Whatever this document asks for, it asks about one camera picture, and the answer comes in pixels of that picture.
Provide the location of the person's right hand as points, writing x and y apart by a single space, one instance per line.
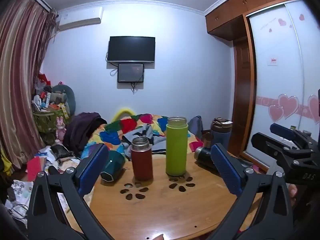
292 192

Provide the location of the wooden overhead cabinet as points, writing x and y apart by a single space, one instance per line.
240 7

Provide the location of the colourful printed blanket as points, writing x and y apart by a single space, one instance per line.
130 127

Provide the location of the green basket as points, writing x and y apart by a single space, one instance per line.
46 122

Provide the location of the grey plush cushion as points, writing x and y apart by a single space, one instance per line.
67 95

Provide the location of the tall green cup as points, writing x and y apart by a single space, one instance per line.
176 150

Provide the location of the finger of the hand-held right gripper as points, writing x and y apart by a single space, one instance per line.
281 130
262 142

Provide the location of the black cup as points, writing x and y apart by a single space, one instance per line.
203 155

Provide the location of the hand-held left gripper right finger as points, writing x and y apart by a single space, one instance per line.
225 167

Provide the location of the wall-mounted black television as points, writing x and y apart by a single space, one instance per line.
131 49

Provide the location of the round wooden table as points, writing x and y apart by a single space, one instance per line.
162 205

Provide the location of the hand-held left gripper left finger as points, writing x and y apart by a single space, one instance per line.
92 171

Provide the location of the dark purple clothing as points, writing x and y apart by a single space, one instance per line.
80 130

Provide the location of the floor clutter of papers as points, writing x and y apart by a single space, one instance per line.
22 187

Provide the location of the small black wall monitor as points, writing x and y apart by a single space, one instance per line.
130 72

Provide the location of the blue bottle with brown lid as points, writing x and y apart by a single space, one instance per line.
221 135

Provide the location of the wooden door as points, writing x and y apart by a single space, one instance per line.
243 92

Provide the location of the white air conditioner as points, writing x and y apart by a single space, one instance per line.
80 17

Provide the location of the white heart-print sliding door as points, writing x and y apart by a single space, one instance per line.
277 67

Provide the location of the striped red curtain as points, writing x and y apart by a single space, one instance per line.
20 67

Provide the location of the dark green cup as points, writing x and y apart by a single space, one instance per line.
113 166

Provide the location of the grey blue bag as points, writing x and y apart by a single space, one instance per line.
196 127

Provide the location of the red booklet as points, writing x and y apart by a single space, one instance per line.
35 167

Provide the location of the pink bunny toy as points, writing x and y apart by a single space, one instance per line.
60 128

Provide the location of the pile of household clutter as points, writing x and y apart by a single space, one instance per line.
45 97

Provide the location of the red steel cup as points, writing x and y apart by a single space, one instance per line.
141 162

